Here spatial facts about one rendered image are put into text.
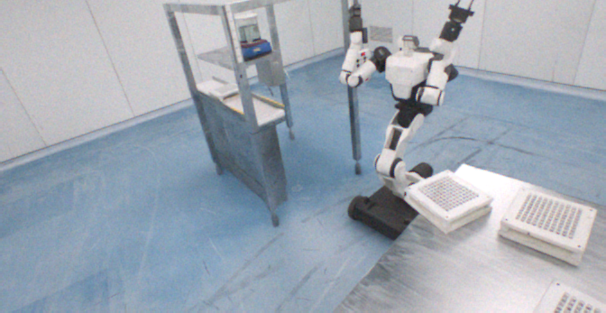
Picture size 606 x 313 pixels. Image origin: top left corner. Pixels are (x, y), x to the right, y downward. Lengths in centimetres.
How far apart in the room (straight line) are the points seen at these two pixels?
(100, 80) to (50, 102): 67
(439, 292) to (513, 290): 23
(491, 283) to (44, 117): 537
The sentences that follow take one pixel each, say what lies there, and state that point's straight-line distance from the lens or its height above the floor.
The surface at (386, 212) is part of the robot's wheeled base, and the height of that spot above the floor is 19.
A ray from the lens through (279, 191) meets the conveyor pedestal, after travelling 297.
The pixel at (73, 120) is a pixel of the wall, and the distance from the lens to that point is 570.
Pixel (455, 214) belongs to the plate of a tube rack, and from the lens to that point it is 144.
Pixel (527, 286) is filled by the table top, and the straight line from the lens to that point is 137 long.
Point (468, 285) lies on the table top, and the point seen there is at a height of 89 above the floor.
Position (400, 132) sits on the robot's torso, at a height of 79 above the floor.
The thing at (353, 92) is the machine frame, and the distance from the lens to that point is 286.
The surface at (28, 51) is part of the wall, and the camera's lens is 551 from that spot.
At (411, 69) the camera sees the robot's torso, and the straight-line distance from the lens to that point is 211.
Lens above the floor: 190
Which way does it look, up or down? 28 degrees down
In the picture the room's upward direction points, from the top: 9 degrees counter-clockwise
